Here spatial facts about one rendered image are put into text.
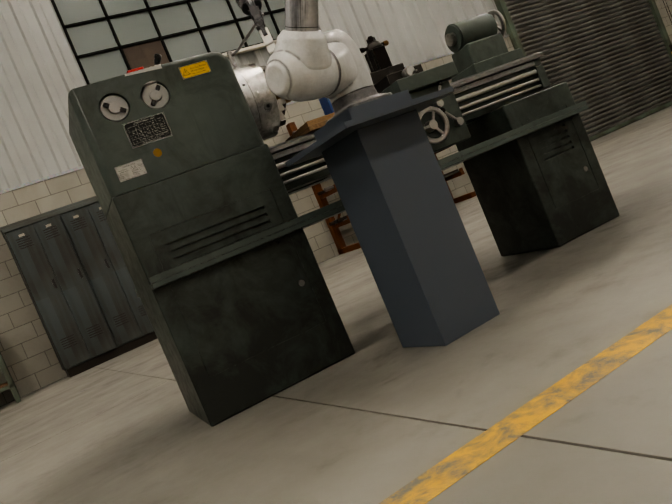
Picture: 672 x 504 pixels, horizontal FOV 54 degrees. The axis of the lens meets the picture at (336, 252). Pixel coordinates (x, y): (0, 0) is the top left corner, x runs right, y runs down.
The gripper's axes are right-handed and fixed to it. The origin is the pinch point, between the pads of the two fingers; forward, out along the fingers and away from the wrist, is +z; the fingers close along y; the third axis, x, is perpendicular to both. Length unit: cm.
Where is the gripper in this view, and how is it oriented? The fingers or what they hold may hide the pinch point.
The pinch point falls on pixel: (268, 41)
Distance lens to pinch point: 231.3
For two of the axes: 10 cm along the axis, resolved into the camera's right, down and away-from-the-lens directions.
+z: 3.8, 8.3, -4.1
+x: 9.0, -4.3, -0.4
